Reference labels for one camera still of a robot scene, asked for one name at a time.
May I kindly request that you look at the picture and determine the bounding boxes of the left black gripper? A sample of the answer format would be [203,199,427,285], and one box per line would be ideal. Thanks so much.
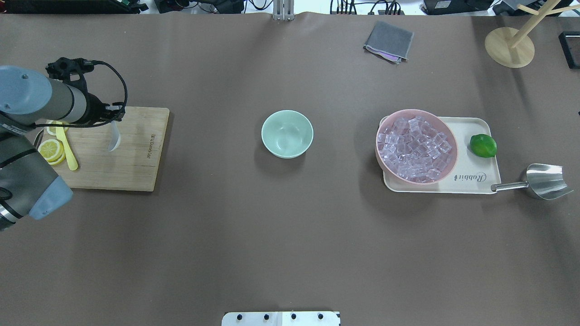
[84,93,125,125]

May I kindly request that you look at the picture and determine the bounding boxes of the white ceramic spoon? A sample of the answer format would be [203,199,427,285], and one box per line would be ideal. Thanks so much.
[107,120,121,152]

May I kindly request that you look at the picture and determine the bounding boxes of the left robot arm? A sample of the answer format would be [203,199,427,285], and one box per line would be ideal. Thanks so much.
[0,58,127,230]

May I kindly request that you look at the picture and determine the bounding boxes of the mint green bowl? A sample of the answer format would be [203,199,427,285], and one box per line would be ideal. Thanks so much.
[261,110,314,159]

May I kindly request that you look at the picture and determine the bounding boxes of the pink bowl of ice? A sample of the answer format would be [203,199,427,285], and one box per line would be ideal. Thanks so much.
[374,109,459,186]

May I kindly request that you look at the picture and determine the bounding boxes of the stainless steel ice scoop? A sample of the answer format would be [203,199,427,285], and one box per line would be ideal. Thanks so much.
[490,163,574,200]

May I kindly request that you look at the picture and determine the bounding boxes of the yellow plastic knife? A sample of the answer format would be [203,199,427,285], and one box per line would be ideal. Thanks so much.
[54,120,79,171]

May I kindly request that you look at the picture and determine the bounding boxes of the lemon slice upper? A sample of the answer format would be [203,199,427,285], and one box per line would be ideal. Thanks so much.
[45,120,69,137]

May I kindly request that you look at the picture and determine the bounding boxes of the lemon slices stack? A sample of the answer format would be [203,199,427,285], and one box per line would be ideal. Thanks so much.
[38,139,66,166]

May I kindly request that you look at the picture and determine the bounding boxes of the bamboo cutting board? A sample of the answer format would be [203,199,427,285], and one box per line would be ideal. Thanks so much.
[53,106,169,192]

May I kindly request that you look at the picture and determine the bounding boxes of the white mounting plate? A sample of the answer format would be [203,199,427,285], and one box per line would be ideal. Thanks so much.
[221,310,341,326]

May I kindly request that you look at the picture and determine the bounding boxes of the grey folded cloth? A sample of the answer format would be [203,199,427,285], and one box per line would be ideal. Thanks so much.
[363,21,415,64]

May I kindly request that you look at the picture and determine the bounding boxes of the beige plastic tray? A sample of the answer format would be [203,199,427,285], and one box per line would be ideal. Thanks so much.
[383,117,501,194]

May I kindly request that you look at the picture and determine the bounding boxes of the green lime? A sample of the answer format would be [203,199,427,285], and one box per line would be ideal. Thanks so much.
[469,134,497,158]

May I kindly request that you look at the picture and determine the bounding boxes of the wooden cup tree stand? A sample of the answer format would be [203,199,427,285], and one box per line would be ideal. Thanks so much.
[484,0,580,68]

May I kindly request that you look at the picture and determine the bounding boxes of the black tray corner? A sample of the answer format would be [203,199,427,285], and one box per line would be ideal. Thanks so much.
[558,31,580,69]

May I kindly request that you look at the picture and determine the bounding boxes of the aluminium frame post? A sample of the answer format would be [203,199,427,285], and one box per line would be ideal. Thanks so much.
[273,0,295,21]

